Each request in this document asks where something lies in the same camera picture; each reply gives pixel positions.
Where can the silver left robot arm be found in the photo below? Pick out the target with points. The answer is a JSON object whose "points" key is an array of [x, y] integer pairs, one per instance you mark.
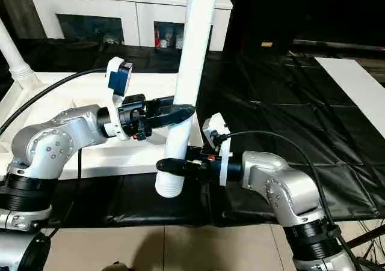
{"points": [[54, 138]]}

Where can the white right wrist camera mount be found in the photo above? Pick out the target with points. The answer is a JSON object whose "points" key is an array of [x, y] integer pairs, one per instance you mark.
{"points": [[216, 123]]}

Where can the black stand leg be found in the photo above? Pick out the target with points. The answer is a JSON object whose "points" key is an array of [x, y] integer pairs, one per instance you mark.
{"points": [[367, 238]]}

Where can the white flat board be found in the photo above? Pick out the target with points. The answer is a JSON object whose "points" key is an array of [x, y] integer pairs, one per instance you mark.
{"points": [[358, 84]]}

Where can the white plastic table leg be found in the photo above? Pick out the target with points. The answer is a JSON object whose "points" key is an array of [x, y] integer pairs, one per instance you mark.
{"points": [[15, 51], [195, 42]]}

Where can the black cabinet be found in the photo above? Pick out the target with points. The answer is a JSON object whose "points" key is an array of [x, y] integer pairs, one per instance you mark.
{"points": [[316, 9]]}

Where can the small tan label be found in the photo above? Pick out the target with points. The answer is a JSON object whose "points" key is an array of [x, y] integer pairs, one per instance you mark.
{"points": [[266, 44]]}

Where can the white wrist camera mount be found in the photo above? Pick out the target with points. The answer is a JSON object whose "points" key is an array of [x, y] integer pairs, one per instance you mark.
{"points": [[115, 72], [216, 123]]}

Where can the white cabinet with glass doors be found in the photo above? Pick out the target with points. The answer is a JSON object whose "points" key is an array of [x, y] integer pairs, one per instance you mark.
{"points": [[90, 6]]}

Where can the grey curtain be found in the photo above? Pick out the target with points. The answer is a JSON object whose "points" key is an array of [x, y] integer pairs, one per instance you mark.
{"points": [[18, 9]]}

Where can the white plastic table top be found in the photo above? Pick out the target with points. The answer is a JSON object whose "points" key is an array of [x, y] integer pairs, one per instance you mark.
{"points": [[120, 154]]}

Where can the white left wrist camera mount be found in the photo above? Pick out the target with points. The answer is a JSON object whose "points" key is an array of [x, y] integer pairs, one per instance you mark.
{"points": [[115, 72]]}

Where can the black mat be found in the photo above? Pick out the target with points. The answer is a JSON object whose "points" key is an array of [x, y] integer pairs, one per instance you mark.
{"points": [[300, 102]]}

